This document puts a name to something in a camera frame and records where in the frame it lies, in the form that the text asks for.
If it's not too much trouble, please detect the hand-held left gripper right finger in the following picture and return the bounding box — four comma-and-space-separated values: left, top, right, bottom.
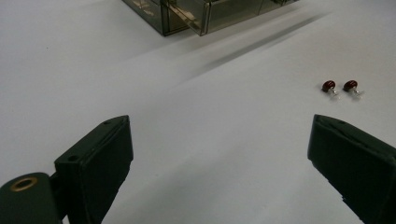
306, 114, 396, 224

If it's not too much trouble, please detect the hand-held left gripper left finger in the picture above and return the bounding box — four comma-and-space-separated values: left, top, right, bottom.
53, 115, 134, 224

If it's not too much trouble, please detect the smoky transparent drawer organizer box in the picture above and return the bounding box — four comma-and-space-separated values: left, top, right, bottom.
120, 0, 300, 37

